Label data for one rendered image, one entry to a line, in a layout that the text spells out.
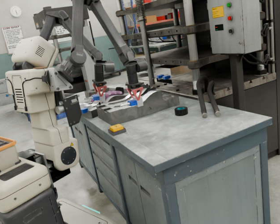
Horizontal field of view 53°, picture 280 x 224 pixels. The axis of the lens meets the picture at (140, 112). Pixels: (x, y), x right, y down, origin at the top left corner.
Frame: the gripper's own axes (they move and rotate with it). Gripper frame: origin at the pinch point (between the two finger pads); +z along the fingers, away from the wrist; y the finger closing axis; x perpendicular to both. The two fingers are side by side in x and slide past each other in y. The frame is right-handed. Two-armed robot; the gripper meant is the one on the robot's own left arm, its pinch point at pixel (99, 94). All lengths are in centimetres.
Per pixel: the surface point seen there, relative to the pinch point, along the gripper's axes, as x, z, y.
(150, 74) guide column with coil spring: -78, 8, 67
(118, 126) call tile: 1.9, 9.3, -34.0
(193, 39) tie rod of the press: -70, -33, -4
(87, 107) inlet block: 4.4, 12.9, 13.8
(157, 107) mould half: -31.7, 7.5, -20.3
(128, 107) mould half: -11.2, 4.7, -19.5
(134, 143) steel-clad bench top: 3, 10, -55
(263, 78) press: -140, 0, -13
